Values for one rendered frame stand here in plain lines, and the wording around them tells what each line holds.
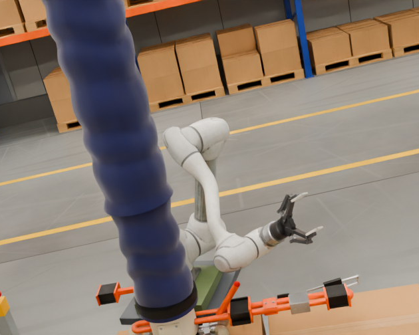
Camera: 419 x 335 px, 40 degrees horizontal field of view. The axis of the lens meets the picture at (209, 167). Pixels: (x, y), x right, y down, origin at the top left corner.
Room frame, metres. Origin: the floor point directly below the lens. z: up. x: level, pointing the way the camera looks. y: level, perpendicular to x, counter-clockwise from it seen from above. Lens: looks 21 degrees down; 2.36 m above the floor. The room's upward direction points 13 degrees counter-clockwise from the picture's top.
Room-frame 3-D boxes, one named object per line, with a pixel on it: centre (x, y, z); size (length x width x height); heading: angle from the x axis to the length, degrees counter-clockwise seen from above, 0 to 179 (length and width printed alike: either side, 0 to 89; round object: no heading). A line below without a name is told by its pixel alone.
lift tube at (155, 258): (1.81, 0.26, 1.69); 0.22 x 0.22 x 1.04
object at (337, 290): (1.73, -0.34, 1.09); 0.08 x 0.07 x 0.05; 83
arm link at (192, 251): (2.57, 0.26, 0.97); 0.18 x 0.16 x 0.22; 126
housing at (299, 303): (1.75, -0.20, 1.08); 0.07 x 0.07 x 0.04; 83
